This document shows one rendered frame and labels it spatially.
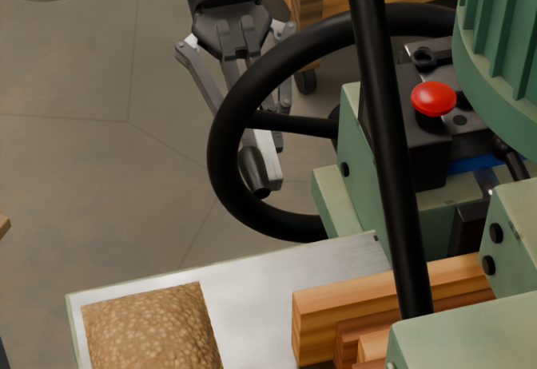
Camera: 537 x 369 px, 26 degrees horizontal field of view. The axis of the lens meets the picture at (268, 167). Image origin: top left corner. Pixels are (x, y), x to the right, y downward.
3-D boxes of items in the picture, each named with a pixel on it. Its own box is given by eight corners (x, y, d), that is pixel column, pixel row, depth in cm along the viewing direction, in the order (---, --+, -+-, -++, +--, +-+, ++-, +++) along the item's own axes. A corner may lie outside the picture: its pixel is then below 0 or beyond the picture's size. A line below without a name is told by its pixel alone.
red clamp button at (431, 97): (446, 85, 79) (447, 73, 79) (462, 115, 77) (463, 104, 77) (403, 93, 79) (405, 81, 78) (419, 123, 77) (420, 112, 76)
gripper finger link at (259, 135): (258, 115, 114) (251, 117, 114) (276, 180, 111) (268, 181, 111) (256, 128, 117) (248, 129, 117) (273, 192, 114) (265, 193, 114)
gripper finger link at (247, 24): (235, 35, 121) (248, 32, 121) (263, 130, 117) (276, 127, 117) (236, 16, 117) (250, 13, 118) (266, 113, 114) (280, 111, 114)
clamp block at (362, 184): (500, 130, 97) (518, 49, 90) (569, 255, 88) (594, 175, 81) (329, 164, 94) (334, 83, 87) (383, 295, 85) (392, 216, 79)
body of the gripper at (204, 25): (180, -35, 117) (200, 45, 114) (261, -48, 119) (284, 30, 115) (178, 3, 124) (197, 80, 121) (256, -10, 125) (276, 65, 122)
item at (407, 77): (506, 61, 89) (517, 5, 85) (566, 164, 82) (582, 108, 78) (342, 91, 87) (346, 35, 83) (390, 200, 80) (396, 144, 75)
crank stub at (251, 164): (264, 148, 113) (248, 136, 111) (280, 192, 109) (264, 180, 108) (244, 162, 114) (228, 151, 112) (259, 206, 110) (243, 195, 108)
